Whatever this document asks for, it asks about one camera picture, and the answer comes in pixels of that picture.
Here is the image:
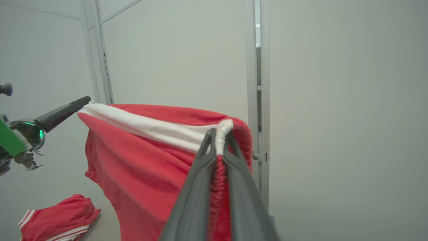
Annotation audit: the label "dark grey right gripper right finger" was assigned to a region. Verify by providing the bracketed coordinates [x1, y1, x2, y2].
[223, 132, 280, 241]

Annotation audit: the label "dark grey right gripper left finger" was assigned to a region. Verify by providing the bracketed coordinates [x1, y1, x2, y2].
[160, 128, 217, 241]

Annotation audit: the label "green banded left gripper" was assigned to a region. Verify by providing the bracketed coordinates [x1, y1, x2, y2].
[0, 96, 92, 177]

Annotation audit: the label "red shorts with white waistband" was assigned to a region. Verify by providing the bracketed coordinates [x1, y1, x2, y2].
[77, 103, 254, 241]

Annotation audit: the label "red jersey with white stripes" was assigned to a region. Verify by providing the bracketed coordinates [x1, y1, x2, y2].
[18, 194, 101, 241]

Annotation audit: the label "grey partition corner post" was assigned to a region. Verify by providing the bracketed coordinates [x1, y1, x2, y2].
[78, 0, 114, 105]

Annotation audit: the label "grey partition door frame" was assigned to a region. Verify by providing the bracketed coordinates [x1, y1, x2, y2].
[243, 0, 271, 215]

